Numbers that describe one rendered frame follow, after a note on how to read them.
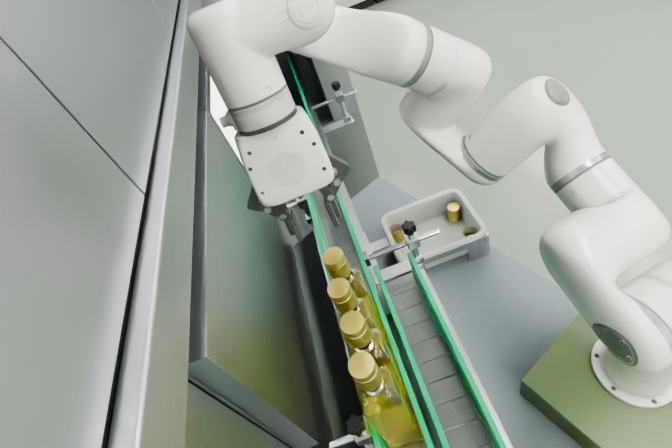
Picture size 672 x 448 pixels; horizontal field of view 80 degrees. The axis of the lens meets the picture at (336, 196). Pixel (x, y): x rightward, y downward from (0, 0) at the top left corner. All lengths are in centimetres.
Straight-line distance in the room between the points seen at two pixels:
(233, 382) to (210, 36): 36
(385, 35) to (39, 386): 47
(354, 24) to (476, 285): 69
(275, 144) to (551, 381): 65
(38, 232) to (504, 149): 53
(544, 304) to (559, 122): 52
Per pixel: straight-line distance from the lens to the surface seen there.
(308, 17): 45
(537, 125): 60
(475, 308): 101
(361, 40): 57
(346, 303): 60
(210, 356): 43
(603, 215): 61
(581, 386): 89
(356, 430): 68
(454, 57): 57
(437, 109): 61
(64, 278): 35
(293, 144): 48
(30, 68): 44
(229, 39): 45
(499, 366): 96
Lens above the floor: 165
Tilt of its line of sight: 44 degrees down
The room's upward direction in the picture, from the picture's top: 23 degrees counter-clockwise
